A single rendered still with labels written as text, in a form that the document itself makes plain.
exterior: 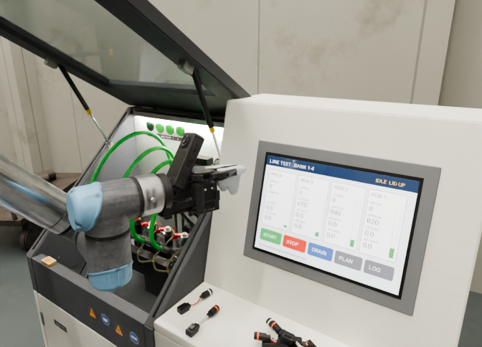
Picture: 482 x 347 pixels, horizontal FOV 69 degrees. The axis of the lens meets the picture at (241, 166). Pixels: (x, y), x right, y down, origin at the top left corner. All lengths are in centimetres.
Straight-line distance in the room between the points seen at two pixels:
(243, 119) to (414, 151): 47
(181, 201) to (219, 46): 263
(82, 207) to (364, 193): 63
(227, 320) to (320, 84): 216
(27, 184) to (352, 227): 71
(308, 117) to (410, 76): 161
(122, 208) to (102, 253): 8
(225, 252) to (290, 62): 208
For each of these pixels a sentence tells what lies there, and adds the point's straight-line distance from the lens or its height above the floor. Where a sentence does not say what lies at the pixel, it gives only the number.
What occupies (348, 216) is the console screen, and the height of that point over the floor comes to 130.
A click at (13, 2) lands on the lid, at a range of 118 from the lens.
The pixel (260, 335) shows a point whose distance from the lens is 98.
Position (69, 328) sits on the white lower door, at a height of 72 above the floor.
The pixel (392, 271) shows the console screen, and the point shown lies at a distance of 94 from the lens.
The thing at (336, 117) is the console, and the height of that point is 153.
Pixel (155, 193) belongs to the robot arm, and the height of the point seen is 145.
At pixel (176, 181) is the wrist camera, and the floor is 146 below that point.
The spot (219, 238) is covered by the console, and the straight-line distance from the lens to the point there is 114.
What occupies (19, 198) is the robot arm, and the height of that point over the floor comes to 145.
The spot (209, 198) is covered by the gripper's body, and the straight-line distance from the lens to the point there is 71.
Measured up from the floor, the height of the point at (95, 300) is 93.
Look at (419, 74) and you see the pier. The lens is 252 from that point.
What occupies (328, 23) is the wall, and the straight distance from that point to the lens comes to 288.
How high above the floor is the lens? 169
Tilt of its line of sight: 18 degrees down
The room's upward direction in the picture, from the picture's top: straight up
